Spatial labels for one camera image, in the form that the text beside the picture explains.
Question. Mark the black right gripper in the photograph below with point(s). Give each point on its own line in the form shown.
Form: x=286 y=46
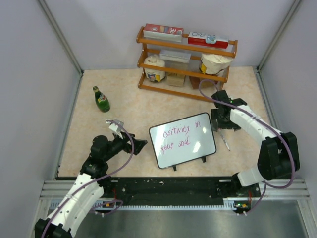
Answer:
x=216 y=123

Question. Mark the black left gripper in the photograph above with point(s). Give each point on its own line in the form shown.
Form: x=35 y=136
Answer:
x=137 y=144

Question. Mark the white marker pen magenta cap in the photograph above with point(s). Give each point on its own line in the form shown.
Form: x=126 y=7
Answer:
x=224 y=140

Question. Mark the white whiteboard black frame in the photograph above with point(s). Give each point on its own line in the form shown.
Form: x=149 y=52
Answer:
x=183 y=140

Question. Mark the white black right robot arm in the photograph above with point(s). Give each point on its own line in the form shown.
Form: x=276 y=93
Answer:
x=279 y=155

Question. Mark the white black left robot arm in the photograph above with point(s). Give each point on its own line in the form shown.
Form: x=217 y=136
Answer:
x=88 y=187

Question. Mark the white wrapped jar right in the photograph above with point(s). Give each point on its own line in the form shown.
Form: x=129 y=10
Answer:
x=213 y=64

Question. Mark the green glass bottle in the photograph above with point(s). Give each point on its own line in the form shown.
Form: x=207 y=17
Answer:
x=101 y=100

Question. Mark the tan cardboard box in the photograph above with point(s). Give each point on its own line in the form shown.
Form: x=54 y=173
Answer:
x=175 y=79

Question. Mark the clear plastic container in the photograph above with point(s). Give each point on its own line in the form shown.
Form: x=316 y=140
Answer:
x=175 y=59

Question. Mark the red white box right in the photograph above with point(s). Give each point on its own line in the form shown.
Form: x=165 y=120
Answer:
x=208 y=40

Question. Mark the red white box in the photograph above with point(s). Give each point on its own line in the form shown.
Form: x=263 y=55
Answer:
x=161 y=32
x=208 y=40

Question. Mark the red white box left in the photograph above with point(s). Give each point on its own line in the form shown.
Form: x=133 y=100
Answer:
x=161 y=32

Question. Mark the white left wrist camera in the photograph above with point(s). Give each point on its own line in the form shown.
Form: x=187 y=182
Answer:
x=115 y=126

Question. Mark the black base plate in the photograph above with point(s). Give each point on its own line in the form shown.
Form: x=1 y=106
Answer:
x=172 y=191

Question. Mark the grey slotted cable duct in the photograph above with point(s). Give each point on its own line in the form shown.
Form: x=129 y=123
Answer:
x=227 y=205

